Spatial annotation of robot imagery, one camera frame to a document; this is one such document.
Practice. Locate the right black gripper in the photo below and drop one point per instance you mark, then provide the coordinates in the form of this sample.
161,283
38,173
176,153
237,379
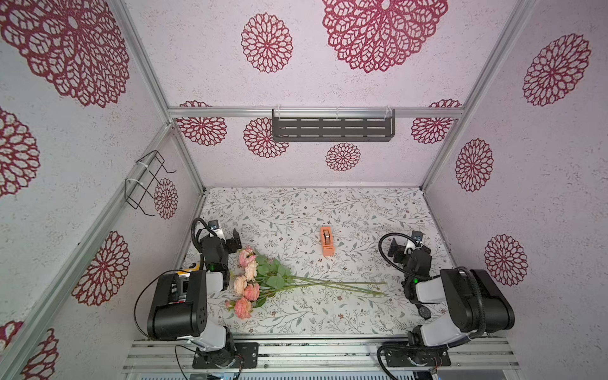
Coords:
397,249

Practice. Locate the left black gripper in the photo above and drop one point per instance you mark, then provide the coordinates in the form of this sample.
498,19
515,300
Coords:
228,241

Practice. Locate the pink flower bouquet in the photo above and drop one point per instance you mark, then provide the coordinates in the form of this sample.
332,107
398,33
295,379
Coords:
260,278

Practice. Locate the orange tape dispenser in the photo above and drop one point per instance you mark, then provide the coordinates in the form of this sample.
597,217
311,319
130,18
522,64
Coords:
327,243

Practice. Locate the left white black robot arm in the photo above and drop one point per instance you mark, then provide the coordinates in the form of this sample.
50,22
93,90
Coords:
179,312

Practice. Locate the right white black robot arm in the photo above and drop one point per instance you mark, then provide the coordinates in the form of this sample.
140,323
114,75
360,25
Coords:
459,305

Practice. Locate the yellow plush toy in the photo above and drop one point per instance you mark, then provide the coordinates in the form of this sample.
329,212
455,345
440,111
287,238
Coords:
191,268

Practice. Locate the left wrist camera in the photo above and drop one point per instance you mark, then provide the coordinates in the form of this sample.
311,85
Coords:
215,226

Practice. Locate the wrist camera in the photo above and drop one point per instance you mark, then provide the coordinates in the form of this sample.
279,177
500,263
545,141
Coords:
417,237
215,226

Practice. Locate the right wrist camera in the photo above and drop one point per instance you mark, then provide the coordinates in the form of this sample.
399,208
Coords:
417,237

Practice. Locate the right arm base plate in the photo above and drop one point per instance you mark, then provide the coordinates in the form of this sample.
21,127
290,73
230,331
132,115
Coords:
402,355

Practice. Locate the black wire wall rack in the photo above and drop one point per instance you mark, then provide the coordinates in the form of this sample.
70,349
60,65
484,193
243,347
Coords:
151,192

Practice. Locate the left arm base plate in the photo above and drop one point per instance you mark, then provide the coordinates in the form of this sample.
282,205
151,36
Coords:
234,356

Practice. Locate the aluminium rail frame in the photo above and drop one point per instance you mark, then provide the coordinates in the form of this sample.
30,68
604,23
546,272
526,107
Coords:
321,357

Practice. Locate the dark grey wall shelf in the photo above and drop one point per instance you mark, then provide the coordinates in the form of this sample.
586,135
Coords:
332,129

